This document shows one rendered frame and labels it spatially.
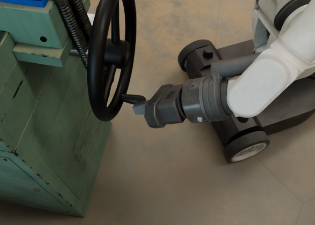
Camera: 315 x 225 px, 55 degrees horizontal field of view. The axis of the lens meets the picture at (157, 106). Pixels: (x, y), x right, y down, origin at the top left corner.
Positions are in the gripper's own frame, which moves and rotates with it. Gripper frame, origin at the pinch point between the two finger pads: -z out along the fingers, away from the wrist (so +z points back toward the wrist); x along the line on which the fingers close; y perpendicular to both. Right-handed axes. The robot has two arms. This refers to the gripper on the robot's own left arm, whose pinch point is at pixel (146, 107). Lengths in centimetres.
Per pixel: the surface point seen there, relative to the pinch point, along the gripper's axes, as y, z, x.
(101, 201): -51, -54, 18
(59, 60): 17.0, -7.4, -9.1
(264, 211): -77, 4, 41
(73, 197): -33, -47, 3
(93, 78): 13.2, 1.2, -12.1
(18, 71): 17.5, -17.3, -10.9
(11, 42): 23.1, -14.4, -10.9
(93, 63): 15.5, 2.2, -11.5
